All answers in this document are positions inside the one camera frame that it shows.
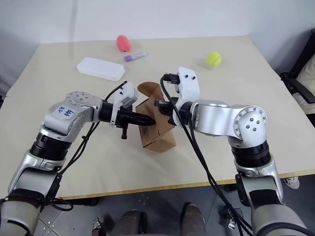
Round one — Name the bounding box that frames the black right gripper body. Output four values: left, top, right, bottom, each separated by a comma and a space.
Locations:
169, 97, 183, 124

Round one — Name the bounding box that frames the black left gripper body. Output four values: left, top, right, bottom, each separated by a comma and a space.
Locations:
115, 110, 135, 140

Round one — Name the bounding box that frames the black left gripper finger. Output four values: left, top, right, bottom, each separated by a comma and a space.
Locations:
132, 119, 156, 127
131, 112, 155, 122

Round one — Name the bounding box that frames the brown cardboard box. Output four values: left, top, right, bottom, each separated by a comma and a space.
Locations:
136, 82, 177, 153

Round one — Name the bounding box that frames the white plastic case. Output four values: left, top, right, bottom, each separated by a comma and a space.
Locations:
76, 57, 126, 82

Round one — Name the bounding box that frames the purple glue stick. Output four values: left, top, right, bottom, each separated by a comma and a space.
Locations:
124, 51, 147, 62

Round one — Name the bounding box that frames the yellow tennis ball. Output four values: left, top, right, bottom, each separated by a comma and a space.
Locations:
206, 51, 222, 69

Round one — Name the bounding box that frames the pink peach toy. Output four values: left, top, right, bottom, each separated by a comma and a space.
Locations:
116, 34, 132, 53

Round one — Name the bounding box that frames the dark brown rounded shape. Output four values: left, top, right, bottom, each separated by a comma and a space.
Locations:
115, 208, 148, 236
181, 203, 210, 236

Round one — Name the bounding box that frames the black chair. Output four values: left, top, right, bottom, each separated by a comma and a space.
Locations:
280, 29, 315, 114

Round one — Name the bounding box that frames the beige chair cushion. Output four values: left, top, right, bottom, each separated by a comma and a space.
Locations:
295, 56, 315, 114

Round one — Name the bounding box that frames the white shoe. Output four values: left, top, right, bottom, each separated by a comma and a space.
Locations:
285, 177, 300, 189

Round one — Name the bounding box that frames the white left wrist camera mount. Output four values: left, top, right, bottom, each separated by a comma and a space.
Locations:
110, 81, 139, 126

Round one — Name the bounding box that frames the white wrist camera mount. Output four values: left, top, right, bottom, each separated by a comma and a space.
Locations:
110, 81, 139, 126
172, 66, 200, 111

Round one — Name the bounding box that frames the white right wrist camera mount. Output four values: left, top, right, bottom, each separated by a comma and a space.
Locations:
172, 66, 200, 111

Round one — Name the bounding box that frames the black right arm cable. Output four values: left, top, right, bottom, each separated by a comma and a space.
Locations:
159, 72, 253, 231

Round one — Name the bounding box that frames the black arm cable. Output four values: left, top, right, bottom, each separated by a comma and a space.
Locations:
159, 72, 253, 231
43, 82, 129, 212

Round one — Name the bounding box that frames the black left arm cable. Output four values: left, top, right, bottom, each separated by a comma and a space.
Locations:
43, 82, 129, 212

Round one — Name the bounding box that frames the small metal bracket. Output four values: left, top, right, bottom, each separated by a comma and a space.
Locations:
227, 208, 243, 232
92, 217, 104, 236

